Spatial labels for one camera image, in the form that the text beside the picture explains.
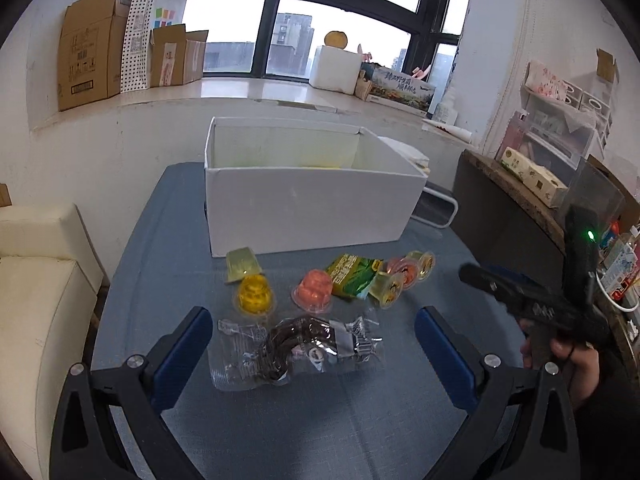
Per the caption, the white open box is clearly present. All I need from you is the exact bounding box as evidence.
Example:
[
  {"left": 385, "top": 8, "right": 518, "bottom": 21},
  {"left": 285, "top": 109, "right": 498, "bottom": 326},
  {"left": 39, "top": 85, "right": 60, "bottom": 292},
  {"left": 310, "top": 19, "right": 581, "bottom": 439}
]
[{"left": 204, "top": 117, "right": 427, "bottom": 257}]

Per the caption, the red jelly cup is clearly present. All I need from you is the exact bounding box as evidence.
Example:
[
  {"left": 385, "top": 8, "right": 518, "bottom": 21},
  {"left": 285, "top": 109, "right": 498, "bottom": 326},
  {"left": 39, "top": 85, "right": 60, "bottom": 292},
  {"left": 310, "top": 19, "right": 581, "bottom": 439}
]
[{"left": 385, "top": 257, "right": 421, "bottom": 290}]

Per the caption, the pink jelly cup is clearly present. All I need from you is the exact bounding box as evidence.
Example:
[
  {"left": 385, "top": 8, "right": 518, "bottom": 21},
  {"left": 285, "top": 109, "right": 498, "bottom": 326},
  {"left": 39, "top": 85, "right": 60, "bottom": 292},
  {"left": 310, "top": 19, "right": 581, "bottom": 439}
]
[{"left": 292, "top": 269, "right": 333, "bottom": 314}]

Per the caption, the yellow jelly cup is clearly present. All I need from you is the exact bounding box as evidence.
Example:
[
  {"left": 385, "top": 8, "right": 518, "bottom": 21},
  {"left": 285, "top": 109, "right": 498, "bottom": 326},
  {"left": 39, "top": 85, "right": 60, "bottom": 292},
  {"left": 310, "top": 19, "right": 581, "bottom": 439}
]
[{"left": 235, "top": 274, "right": 274, "bottom": 316}]

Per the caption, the clear fruit jelly cup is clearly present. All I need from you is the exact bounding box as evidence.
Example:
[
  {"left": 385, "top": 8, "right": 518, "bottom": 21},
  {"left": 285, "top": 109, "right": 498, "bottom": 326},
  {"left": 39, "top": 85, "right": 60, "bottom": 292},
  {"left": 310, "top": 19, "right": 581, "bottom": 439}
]
[{"left": 369, "top": 272, "right": 405, "bottom": 309}]

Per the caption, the right hand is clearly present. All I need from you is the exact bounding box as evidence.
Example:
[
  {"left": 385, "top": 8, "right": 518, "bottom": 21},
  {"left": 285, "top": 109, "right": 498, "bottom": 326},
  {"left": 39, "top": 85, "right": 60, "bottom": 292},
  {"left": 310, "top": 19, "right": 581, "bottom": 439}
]
[{"left": 518, "top": 318, "right": 600, "bottom": 408}]

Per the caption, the small clear jelly cup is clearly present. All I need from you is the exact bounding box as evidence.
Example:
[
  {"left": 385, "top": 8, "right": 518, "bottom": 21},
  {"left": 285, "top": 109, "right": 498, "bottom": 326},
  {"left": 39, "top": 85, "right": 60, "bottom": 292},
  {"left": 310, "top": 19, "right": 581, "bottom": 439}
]
[{"left": 407, "top": 250, "right": 436, "bottom": 282}]

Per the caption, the green snack packet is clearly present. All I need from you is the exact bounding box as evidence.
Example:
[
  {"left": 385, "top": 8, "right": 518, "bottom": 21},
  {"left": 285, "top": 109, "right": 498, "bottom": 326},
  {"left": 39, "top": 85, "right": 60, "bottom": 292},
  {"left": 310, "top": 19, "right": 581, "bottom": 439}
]
[{"left": 326, "top": 254, "right": 383, "bottom": 300}]

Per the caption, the printed long carton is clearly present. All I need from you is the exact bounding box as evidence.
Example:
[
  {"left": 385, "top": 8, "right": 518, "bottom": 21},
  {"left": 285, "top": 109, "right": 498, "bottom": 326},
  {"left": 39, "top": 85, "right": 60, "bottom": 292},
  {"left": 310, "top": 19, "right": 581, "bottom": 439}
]
[{"left": 364, "top": 64, "right": 435, "bottom": 117}]

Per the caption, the clear bag brown snack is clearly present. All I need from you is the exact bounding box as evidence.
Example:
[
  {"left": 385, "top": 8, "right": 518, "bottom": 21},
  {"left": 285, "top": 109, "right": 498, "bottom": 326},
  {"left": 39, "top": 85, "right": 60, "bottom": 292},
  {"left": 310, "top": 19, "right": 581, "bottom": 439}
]
[{"left": 208, "top": 314, "right": 385, "bottom": 392}]

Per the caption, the white foam box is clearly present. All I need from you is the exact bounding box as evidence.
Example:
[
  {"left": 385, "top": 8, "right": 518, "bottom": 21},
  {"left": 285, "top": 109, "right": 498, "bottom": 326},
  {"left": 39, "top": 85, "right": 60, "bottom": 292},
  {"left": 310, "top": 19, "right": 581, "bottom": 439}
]
[{"left": 309, "top": 46, "right": 361, "bottom": 96}]

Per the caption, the black white-rimmed tray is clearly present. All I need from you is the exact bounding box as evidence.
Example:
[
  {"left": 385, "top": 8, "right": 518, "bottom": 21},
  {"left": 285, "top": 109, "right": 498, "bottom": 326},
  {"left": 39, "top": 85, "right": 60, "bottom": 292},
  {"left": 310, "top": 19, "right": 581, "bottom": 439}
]
[{"left": 411, "top": 182, "right": 459, "bottom": 229}]

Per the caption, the cream sofa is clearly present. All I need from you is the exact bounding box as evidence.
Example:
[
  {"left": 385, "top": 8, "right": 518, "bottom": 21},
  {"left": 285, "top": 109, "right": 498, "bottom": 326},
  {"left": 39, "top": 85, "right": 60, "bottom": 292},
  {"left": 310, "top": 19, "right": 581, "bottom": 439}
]
[{"left": 1, "top": 204, "right": 104, "bottom": 479}]

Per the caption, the round orange object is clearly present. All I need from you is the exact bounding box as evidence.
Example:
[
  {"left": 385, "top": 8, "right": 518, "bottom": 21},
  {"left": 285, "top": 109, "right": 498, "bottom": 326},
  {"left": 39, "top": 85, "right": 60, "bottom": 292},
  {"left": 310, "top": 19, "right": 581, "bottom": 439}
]
[{"left": 323, "top": 30, "right": 348, "bottom": 50}]

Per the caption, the pale green jelly cup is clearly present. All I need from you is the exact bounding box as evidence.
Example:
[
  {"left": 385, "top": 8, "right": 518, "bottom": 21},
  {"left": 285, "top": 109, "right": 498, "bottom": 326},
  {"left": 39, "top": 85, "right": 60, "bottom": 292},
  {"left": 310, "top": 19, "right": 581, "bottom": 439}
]
[{"left": 226, "top": 247, "right": 262, "bottom": 284}]

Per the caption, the large cardboard box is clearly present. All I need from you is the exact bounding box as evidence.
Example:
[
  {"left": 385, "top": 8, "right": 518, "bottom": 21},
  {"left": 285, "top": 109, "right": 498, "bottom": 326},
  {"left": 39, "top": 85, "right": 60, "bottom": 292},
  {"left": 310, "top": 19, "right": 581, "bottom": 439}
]
[{"left": 58, "top": 0, "right": 131, "bottom": 110}]

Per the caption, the clear drawer organizer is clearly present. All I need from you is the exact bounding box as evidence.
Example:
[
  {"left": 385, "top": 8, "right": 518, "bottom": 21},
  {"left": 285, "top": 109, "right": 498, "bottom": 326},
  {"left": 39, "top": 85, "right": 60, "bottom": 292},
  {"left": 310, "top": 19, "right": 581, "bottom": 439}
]
[{"left": 511, "top": 84, "right": 613, "bottom": 186}]

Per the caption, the white dotted paper bag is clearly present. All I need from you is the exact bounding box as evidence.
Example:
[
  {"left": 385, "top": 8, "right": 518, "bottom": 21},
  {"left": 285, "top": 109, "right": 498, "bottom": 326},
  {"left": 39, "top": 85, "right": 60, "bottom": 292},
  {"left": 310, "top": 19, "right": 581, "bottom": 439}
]
[{"left": 120, "top": 0, "right": 186, "bottom": 93}]

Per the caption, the beige patterned tissue box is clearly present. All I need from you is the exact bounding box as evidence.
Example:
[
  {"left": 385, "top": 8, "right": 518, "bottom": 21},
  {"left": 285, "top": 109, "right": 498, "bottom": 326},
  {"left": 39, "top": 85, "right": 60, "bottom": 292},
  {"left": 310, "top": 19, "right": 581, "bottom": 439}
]
[{"left": 500, "top": 148, "right": 568, "bottom": 209}]

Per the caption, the blue table cloth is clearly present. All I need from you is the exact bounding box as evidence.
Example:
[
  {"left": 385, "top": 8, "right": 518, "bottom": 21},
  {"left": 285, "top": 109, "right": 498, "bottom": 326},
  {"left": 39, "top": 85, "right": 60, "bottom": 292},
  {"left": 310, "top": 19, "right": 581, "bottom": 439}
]
[{"left": 89, "top": 160, "right": 532, "bottom": 480}]

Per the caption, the small open cardboard box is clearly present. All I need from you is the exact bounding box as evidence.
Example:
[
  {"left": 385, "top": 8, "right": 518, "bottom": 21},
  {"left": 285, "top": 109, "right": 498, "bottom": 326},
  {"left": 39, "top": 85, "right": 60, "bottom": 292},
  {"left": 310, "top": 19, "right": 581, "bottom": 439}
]
[{"left": 150, "top": 24, "right": 208, "bottom": 88}]

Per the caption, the dark side cabinet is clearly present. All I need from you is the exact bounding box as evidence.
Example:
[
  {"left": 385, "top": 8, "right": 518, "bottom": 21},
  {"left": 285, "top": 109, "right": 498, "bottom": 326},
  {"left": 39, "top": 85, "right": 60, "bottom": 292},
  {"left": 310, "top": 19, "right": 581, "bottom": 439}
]
[{"left": 452, "top": 150, "right": 565, "bottom": 292}]

